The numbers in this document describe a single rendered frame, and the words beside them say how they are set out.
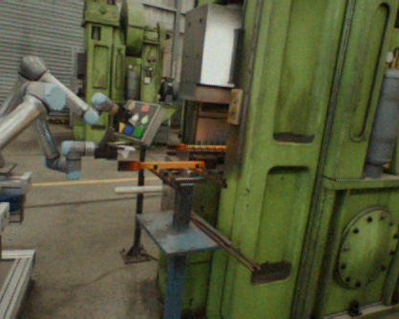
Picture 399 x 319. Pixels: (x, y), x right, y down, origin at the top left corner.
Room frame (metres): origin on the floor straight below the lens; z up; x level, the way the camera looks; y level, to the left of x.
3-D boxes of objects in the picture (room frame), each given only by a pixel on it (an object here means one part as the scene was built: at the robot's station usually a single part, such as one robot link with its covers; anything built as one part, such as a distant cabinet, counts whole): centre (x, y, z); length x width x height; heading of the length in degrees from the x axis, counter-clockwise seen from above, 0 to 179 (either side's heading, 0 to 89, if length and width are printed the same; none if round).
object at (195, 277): (1.96, -0.11, 0.23); 0.55 x 0.37 x 0.47; 116
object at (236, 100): (1.69, -0.15, 1.27); 0.09 x 0.02 x 0.17; 26
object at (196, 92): (2.01, -0.08, 1.32); 0.42 x 0.20 x 0.10; 116
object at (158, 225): (1.39, 0.05, 0.71); 0.40 x 0.30 x 0.02; 30
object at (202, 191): (1.96, -0.11, 0.69); 0.56 x 0.38 x 0.45; 116
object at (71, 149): (1.62, 0.64, 0.98); 0.11 x 0.08 x 0.09; 116
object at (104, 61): (7.07, 1.67, 1.45); 2.18 x 1.23 x 2.89; 123
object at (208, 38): (1.97, -0.10, 1.56); 0.42 x 0.39 x 0.40; 116
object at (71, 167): (1.63, 0.65, 0.88); 0.11 x 0.08 x 0.11; 66
